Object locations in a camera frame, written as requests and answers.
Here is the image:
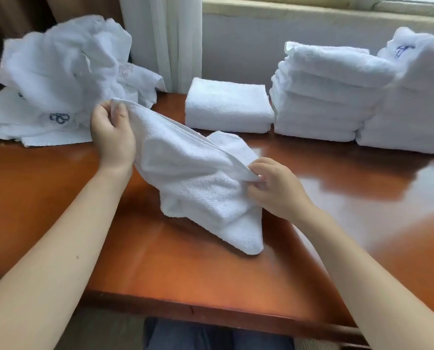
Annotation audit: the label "person's blue trousers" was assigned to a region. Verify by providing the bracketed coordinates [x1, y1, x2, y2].
[143, 317, 295, 350]

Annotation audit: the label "person's right hand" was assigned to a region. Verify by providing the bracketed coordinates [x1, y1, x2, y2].
[246, 157, 315, 222]

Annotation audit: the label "person's left forearm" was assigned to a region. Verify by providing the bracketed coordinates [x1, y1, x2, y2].
[0, 166, 134, 350]

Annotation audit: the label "white hand towel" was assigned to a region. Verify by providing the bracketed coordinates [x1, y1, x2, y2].
[109, 97, 267, 256]

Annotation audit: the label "tall stack of folded towels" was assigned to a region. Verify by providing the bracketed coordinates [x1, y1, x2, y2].
[356, 27, 434, 154]

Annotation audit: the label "cream window sill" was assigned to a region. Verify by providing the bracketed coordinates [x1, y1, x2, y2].
[202, 0, 434, 21]

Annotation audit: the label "folded white towel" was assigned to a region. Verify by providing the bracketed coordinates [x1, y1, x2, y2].
[184, 77, 275, 135]

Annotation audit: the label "stack of folded white towels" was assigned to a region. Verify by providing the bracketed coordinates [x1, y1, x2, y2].
[269, 41, 397, 143]

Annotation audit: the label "person's left hand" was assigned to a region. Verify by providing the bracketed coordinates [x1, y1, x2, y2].
[90, 99, 137, 172]

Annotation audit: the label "pile of unfolded white towels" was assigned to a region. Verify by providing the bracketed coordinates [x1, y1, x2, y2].
[0, 14, 167, 148]

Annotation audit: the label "white curtain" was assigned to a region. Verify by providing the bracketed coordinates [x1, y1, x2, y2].
[118, 0, 203, 94]

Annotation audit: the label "person's right forearm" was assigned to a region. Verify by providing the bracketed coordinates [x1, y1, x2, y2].
[293, 205, 434, 350]

